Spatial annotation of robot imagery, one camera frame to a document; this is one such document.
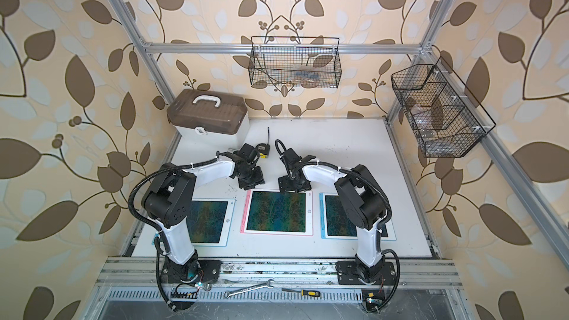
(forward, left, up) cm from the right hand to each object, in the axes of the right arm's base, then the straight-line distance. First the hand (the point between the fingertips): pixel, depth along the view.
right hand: (290, 189), depth 94 cm
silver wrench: (-37, +21, 0) cm, 42 cm away
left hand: (+4, +13, +2) cm, 14 cm away
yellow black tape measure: (+20, +12, +3) cm, 24 cm away
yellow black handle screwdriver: (-37, -7, +1) cm, 38 cm away
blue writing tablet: (-12, +32, 0) cm, 34 cm away
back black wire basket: (+46, -9, +33) cm, 57 cm away
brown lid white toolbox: (+24, +31, +21) cm, 45 cm away
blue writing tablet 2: (-16, -17, 0) cm, 23 cm away
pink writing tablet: (-10, +7, -1) cm, 12 cm away
